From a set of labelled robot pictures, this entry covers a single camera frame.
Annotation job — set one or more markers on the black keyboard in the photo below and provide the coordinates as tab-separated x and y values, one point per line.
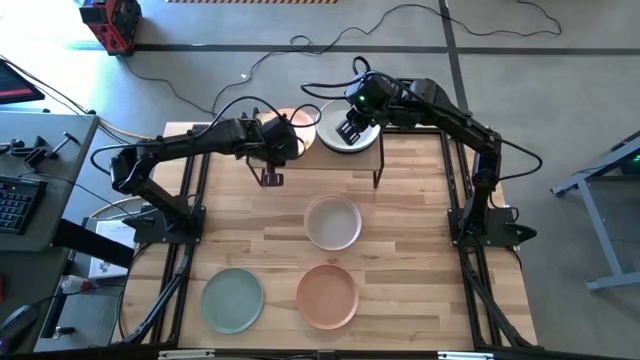
17	205

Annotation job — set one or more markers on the terracotta orange plate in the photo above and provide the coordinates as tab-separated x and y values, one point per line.
327	296

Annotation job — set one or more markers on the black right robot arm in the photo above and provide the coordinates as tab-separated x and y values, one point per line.
450	112

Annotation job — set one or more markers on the grey desk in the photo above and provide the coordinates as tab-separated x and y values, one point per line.
65	170

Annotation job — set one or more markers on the white box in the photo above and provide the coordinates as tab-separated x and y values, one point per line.
107	260

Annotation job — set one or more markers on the clear plastic bottle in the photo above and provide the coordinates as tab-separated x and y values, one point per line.
75	284

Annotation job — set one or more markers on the black clamp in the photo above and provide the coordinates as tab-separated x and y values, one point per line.
35	152

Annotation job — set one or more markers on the red and black toolbox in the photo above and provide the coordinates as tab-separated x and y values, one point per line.
112	25

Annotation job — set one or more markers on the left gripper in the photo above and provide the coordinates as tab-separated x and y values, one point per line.
280	142

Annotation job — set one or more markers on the teal green plate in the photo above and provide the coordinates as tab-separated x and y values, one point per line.
232	300

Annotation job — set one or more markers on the wooden shelf with black legs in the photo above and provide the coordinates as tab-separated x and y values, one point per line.
350	161

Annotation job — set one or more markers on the pale grey plate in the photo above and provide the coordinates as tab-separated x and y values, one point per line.
327	131

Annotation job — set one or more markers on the black beam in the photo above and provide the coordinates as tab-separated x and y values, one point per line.
90	242

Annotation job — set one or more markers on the silver metal bracket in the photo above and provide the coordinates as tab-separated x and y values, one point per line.
185	354
465	355

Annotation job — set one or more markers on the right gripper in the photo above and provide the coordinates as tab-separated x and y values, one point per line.
375	97

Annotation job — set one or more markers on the dark computer monitor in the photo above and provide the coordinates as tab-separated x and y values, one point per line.
15	85

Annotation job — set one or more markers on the grey metal table frame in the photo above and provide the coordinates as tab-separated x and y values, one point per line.
607	250

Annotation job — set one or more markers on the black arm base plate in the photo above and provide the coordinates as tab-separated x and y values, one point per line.
150	235
502	230

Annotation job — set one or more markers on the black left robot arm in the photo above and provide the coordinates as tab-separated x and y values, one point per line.
200	140

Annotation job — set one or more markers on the beige plate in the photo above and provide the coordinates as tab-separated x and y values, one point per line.
332	222

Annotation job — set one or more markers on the light peach plate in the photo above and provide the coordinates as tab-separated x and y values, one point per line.
302	125

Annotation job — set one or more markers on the black aluminium table frame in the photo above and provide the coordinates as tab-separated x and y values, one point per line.
171	300

